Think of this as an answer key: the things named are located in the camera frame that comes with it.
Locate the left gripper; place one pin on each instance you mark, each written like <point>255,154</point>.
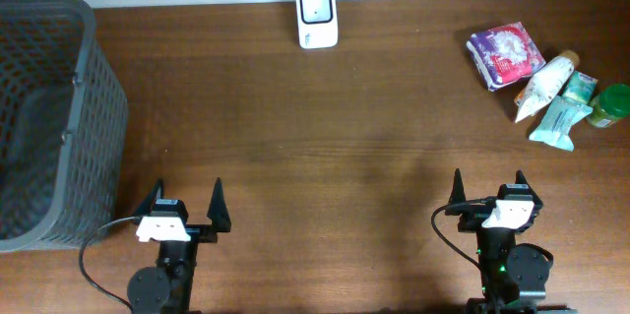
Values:
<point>217,212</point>

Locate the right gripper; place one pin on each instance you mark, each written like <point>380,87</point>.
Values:
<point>470,223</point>

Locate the mint green wipes pack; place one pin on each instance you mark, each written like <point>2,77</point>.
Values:
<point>562,114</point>

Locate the white tube gold cap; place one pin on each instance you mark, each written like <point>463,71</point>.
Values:
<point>545,84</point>

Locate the red purple pad pack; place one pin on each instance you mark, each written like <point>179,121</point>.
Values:
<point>504,55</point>

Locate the green Kleenex tissue pack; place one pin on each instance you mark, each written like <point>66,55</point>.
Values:
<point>580,87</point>

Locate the green lid jar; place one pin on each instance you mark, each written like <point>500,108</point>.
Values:
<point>609,106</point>

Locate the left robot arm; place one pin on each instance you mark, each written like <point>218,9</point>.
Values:
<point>166,287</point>

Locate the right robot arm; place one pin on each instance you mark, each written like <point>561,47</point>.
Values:
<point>513,275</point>

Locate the white barcode scanner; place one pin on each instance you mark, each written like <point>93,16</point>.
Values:
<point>317,23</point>

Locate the grey plastic mesh basket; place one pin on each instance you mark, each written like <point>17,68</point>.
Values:
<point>64,116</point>

